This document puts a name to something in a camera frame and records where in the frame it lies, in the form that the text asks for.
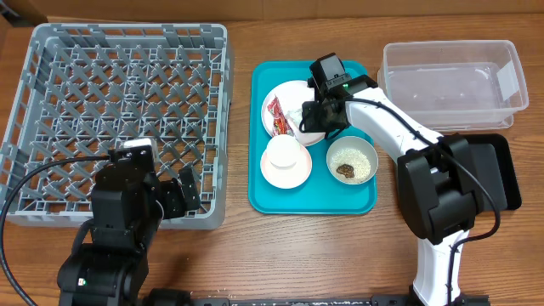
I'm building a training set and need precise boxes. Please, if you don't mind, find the grey bowl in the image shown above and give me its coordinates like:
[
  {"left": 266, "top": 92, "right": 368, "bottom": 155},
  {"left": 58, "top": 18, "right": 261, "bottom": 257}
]
[{"left": 326, "top": 136, "right": 379, "bottom": 185}]

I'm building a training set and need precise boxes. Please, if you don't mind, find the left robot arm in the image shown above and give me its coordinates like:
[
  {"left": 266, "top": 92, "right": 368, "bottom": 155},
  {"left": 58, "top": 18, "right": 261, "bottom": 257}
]
[{"left": 57, "top": 161, "right": 201, "bottom": 305}]

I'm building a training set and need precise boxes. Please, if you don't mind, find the white paper cup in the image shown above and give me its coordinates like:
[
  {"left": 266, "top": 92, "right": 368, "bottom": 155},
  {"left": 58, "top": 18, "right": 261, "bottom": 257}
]
[{"left": 265, "top": 134, "right": 301, "bottom": 168}]

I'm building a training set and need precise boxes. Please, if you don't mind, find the large white plate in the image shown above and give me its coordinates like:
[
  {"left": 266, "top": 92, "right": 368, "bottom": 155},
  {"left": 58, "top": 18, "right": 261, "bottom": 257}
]
[{"left": 261, "top": 80, "right": 325, "bottom": 146}]

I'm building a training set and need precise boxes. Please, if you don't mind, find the left black cable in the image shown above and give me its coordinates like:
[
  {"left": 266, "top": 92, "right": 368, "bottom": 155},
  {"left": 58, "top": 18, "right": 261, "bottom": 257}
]
[{"left": 0, "top": 155, "right": 111, "bottom": 306}]

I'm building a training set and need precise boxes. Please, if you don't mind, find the clear plastic bin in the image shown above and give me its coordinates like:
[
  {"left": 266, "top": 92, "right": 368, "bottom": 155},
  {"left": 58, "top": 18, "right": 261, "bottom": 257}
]
[{"left": 377, "top": 40, "right": 530, "bottom": 132}]

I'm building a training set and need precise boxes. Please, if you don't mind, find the black cable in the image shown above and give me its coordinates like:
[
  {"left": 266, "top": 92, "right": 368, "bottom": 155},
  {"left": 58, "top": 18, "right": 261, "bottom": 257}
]
[
  {"left": 0, "top": 155, "right": 111, "bottom": 306},
  {"left": 339, "top": 96, "right": 502, "bottom": 306}
]

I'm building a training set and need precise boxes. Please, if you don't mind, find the brown food scrap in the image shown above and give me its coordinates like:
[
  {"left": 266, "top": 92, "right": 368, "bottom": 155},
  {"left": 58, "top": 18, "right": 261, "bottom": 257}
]
[{"left": 336, "top": 164, "right": 354, "bottom": 179}]

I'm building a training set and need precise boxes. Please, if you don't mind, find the red snack wrapper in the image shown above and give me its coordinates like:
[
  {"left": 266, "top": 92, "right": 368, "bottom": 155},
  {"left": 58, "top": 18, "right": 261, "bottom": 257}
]
[{"left": 267, "top": 97, "right": 294, "bottom": 137}]

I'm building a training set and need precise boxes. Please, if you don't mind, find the grey plastic dish rack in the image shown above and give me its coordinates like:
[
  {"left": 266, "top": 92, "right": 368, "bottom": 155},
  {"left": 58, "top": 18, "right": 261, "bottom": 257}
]
[{"left": 1, "top": 24, "right": 234, "bottom": 230}]

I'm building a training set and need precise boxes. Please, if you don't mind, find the small pink-white bowl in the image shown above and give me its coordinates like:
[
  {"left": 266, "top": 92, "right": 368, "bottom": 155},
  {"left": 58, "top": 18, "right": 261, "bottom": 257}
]
[{"left": 260, "top": 145, "right": 313, "bottom": 190}]

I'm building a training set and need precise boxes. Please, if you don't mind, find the black rectangular tray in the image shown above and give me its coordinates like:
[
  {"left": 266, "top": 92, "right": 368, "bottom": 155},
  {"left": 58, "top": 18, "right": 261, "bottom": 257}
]
[{"left": 453, "top": 133, "right": 522, "bottom": 211}]

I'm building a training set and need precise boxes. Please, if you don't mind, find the white tissue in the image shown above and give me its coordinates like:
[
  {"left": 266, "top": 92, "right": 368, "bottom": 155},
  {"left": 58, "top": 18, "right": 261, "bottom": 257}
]
[{"left": 287, "top": 108, "right": 303, "bottom": 128}]

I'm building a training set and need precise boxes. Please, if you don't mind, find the right black cable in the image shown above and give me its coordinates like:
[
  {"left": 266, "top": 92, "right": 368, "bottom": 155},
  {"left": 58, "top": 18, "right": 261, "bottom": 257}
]
[{"left": 339, "top": 96, "right": 502, "bottom": 306}]

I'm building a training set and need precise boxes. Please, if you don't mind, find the white rice pile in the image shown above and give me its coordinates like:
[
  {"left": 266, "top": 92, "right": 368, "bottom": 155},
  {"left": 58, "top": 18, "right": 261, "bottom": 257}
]
[{"left": 329, "top": 148, "right": 371, "bottom": 184}]

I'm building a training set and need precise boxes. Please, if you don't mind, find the teal plastic serving tray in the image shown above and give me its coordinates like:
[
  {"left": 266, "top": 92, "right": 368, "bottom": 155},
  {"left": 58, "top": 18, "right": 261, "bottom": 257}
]
[{"left": 248, "top": 61, "right": 377, "bottom": 214}]

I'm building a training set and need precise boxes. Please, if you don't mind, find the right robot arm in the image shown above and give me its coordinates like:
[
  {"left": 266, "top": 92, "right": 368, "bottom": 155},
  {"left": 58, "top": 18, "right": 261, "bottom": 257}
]
[{"left": 299, "top": 54, "right": 501, "bottom": 305}]

